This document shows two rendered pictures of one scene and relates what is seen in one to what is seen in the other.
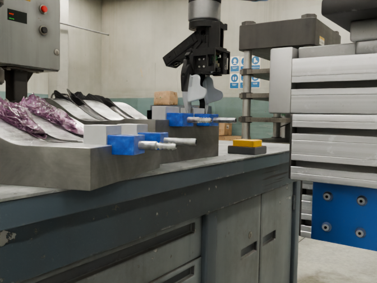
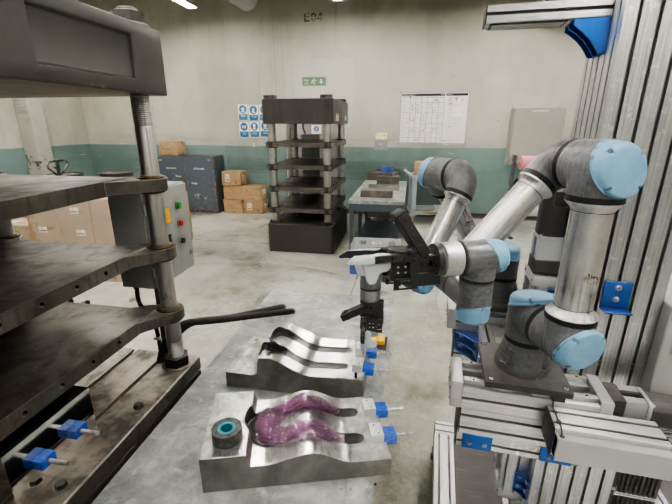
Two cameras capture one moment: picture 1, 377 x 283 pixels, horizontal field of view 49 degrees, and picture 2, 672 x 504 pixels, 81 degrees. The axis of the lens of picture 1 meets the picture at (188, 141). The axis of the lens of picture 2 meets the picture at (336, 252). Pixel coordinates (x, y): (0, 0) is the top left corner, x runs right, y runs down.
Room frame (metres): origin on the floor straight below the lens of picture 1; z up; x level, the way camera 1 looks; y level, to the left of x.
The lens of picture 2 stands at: (-0.20, 0.58, 1.72)
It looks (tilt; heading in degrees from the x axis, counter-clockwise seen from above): 18 degrees down; 338
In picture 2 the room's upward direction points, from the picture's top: straight up
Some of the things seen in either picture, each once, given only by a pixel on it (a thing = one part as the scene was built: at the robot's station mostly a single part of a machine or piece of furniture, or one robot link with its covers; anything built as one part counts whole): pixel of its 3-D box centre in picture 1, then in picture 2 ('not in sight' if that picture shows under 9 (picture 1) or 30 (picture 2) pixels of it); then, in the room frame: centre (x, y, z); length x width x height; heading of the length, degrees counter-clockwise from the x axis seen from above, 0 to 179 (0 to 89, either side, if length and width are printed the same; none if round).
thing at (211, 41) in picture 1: (206, 50); (371, 314); (0.96, -0.04, 1.05); 0.09 x 0.08 x 0.12; 57
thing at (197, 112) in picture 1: (210, 119); (374, 352); (0.95, -0.05, 0.89); 0.13 x 0.05 x 0.05; 57
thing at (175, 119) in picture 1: (184, 119); (371, 369); (0.86, 0.01, 0.89); 0.13 x 0.05 x 0.05; 57
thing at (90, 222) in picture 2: not in sight; (96, 232); (5.18, 1.50, 0.47); 1.22 x 0.80 x 0.94; 61
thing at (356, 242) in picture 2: not in sight; (376, 248); (3.83, -1.61, 0.28); 0.61 x 0.41 x 0.15; 57
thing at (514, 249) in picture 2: not in sight; (502, 257); (0.92, -0.60, 1.20); 0.13 x 0.12 x 0.14; 9
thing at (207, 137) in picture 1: (109, 126); (301, 357); (1.06, 0.20, 0.87); 0.50 x 0.26 x 0.14; 57
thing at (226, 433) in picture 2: not in sight; (227, 432); (0.70, 0.53, 0.93); 0.08 x 0.08 x 0.04
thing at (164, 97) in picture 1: (165, 98); (172, 147); (8.51, 0.48, 1.26); 0.42 x 0.33 x 0.29; 57
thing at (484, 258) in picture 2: not in sight; (479, 258); (0.44, -0.02, 1.43); 0.11 x 0.08 x 0.09; 79
